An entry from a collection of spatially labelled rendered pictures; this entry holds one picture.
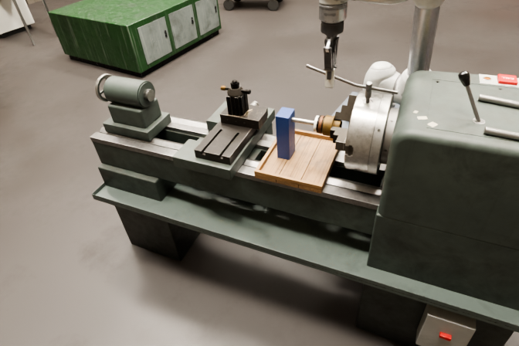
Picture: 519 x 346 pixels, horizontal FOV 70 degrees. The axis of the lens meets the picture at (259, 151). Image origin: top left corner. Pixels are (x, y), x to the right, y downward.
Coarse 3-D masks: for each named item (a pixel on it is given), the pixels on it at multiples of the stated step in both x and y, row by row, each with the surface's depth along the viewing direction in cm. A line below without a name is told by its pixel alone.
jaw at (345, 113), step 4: (352, 96) 146; (356, 96) 145; (348, 100) 146; (352, 100) 146; (348, 104) 146; (352, 104) 146; (344, 108) 147; (348, 108) 146; (352, 108) 146; (336, 112) 148; (340, 112) 148; (344, 112) 147; (348, 112) 146; (336, 116) 148; (340, 116) 148; (344, 116) 147; (348, 116) 147; (348, 120) 147
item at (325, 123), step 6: (318, 120) 149; (324, 120) 148; (330, 120) 148; (336, 120) 148; (318, 126) 149; (324, 126) 148; (330, 126) 147; (336, 126) 147; (318, 132) 151; (324, 132) 149
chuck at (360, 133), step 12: (360, 96) 138; (372, 96) 137; (360, 108) 134; (372, 108) 132; (360, 120) 132; (372, 120) 131; (348, 132) 133; (360, 132) 132; (372, 132) 130; (348, 144) 134; (360, 144) 133; (348, 156) 137; (360, 156) 135; (348, 168) 146; (360, 168) 141
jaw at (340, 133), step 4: (332, 128) 146; (336, 128) 146; (340, 128) 146; (344, 128) 145; (332, 132) 145; (336, 132) 143; (340, 132) 143; (344, 132) 143; (332, 136) 146; (336, 136) 142; (340, 136) 141; (344, 136) 141; (336, 140) 139; (340, 140) 139; (344, 140) 138; (336, 144) 139; (340, 144) 138; (344, 144) 137; (336, 148) 140; (340, 148) 139; (344, 148) 138; (348, 148) 136; (352, 148) 135; (348, 152) 137; (352, 152) 136
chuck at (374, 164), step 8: (384, 96) 137; (392, 96) 138; (384, 104) 133; (392, 104) 149; (384, 112) 131; (376, 120) 130; (384, 120) 129; (376, 128) 130; (384, 128) 129; (376, 136) 130; (376, 144) 130; (376, 152) 131; (368, 160) 134; (376, 160) 133; (368, 168) 138; (376, 168) 136
